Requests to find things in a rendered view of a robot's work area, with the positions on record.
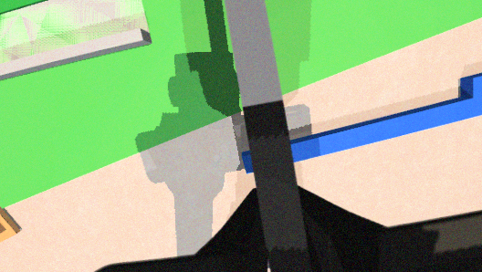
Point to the green flat mat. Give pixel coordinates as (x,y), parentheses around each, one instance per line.
(60,123)

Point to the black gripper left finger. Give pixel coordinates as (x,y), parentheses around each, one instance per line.
(239,246)

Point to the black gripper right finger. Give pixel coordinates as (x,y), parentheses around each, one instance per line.
(342,241)

